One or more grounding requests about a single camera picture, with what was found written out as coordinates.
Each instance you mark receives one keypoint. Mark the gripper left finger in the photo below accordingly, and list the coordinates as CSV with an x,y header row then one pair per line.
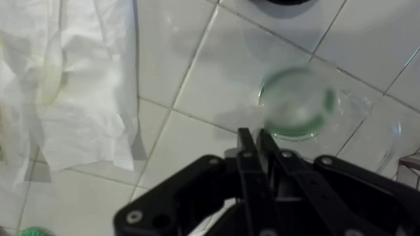
x,y
249,183

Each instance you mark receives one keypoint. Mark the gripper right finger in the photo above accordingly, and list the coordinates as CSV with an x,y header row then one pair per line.
x,y
344,190

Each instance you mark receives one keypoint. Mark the clear glass cup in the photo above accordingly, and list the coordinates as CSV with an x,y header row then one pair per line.
x,y
297,101

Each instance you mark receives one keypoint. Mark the white crumpled cloth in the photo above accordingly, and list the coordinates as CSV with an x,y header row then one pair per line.
x,y
85,98

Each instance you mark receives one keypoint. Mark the black round object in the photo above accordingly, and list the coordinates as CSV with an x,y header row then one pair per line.
x,y
285,1

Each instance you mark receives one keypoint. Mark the green bristly object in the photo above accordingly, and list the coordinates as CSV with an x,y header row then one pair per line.
x,y
36,232

